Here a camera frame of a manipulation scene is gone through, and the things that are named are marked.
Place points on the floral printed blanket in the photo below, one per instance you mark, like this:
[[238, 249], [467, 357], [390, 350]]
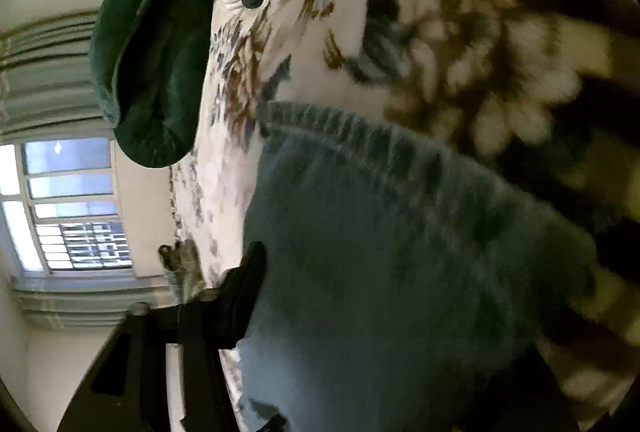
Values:
[[450, 22]]

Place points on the pale striped curtain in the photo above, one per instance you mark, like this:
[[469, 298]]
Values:
[[75, 302], [50, 72]]

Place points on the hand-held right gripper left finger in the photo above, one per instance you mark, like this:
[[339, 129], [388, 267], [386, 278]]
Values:
[[235, 292]]

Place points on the window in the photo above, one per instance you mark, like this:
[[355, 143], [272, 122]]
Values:
[[70, 212]]

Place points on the blue denim pants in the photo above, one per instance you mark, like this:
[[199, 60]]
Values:
[[390, 262]]

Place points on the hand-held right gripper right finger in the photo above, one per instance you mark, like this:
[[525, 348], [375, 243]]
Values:
[[560, 402]]

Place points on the grey furry object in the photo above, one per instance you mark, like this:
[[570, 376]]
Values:
[[182, 267]]

